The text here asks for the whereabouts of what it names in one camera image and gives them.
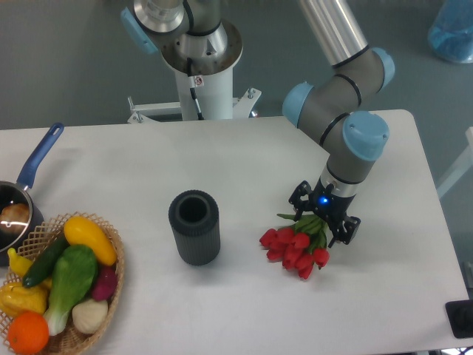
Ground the dark green cucumber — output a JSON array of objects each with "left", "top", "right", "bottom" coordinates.
[{"left": 22, "top": 235, "right": 69, "bottom": 288}]

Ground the blue handled saucepan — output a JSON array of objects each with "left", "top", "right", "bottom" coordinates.
[{"left": 1, "top": 123, "right": 64, "bottom": 267}]

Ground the blue plastic bag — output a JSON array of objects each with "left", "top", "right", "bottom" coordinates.
[{"left": 427, "top": 0, "right": 472, "bottom": 64}]

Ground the dark grey ribbed vase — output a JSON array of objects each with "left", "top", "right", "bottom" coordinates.
[{"left": 168, "top": 189, "right": 221, "bottom": 266}]

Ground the orange fruit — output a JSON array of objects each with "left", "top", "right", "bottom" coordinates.
[{"left": 7, "top": 311, "right": 50, "bottom": 354}]

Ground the small yellow banana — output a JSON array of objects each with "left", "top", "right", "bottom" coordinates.
[{"left": 7, "top": 248, "right": 33, "bottom": 277}]

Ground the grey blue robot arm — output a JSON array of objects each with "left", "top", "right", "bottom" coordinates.
[{"left": 120, "top": 1, "right": 395, "bottom": 244}]

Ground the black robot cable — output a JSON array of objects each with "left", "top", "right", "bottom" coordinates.
[{"left": 186, "top": 57, "right": 205, "bottom": 121}]

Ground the woven wicker basket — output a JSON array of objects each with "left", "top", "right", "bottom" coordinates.
[{"left": 0, "top": 211, "right": 126, "bottom": 355}]

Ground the white garlic bulb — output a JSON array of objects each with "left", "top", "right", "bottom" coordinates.
[{"left": 72, "top": 299, "right": 108, "bottom": 334}]

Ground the yellow squash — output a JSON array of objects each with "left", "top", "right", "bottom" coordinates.
[{"left": 64, "top": 216, "right": 118, "bottom": 266}]

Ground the yellow bell pepper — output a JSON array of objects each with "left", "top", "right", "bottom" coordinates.
[{"left": 1, "top": 282, "right": 49, "bottom": 318}]

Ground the black device at edge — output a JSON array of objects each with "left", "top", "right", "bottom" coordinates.
[{"left": 445, "top": 300, "right": 472, "bottom": 339}]

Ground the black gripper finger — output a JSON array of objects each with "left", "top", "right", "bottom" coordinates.
[
  {"left": 327, "top": 216, "right": 361, "bottom": 248},
  {"left": 288, "top": 180, "right": 313, "bottom": 221}
]

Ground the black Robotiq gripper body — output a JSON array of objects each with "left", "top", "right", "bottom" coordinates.
[{"left": 310, "top": 183, "right": 355, "bottom": 225}]

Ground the green bok choy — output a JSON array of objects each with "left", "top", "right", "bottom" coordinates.
[{"left": 44, "top": 245, "right": 98, "bottom": 337}]

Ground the browned bread in pan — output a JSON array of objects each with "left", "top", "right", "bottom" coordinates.
[{"left": 1, "top": 203, "right": 30, "bottom": 234}]

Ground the red tulip bouquet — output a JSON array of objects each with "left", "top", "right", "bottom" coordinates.
[{"left": 259, "top": 214, "right": 330, "bottom": 280}]

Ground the white frame at right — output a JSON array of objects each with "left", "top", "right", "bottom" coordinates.
[{"left": 436, "top": 126, "right": 472, "bottom": 199}]

